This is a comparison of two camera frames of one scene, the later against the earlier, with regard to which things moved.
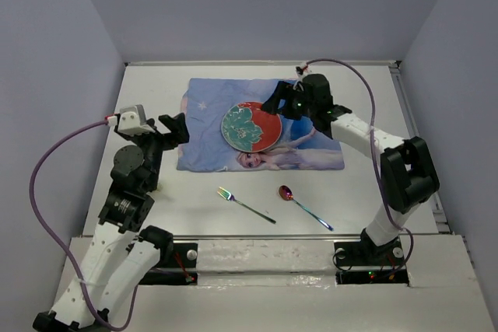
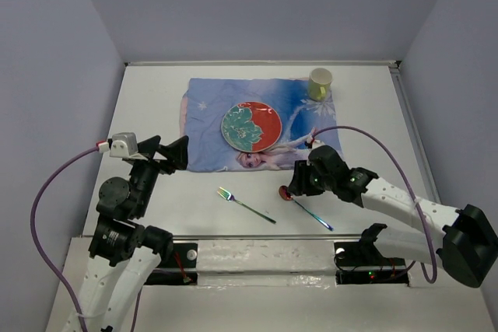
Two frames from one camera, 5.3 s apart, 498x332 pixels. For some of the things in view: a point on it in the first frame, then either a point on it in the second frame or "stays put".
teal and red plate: [247, 127] stays put
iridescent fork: [229, 196] stays put
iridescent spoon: [285, 193] stays put
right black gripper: [284, 90] → [299, 184]
